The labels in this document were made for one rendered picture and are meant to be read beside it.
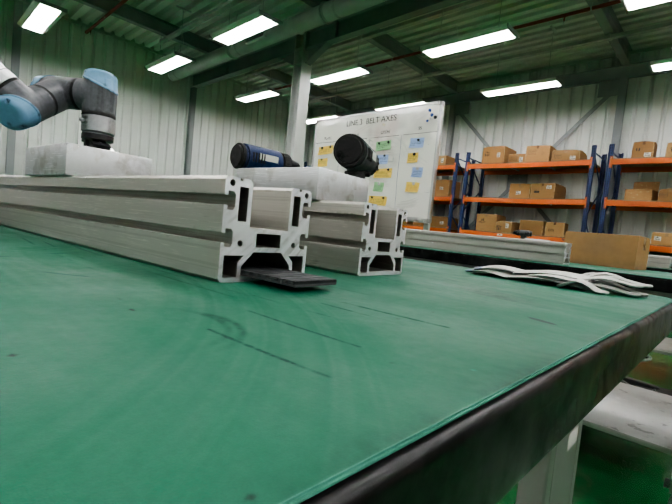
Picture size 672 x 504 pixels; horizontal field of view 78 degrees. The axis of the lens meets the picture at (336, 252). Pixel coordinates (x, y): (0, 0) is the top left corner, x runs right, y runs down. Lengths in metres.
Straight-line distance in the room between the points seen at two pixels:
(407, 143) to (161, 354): 3.66
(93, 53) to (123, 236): 12.69
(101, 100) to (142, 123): 11.96
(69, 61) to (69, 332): 12.75
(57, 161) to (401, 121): 3.42
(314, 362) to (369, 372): 0.02
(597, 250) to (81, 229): 2.08
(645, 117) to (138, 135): 12.21
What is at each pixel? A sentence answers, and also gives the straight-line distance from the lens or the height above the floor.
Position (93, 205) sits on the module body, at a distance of 0.55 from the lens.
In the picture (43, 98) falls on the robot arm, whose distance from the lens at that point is 1.20.
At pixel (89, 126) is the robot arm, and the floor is 1.02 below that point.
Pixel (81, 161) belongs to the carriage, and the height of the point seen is 0.88.
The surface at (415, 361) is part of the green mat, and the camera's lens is 0.18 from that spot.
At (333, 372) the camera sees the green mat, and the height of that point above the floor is 0.78.
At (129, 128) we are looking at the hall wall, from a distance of 13.05.
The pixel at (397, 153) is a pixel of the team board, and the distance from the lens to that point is 3.83.
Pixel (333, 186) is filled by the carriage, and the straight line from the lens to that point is 0.54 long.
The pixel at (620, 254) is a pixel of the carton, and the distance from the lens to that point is 2.25.
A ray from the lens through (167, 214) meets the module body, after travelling 0.41.
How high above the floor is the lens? 0.83
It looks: 3 degrees down
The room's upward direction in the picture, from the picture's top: 6 degrees clockwise
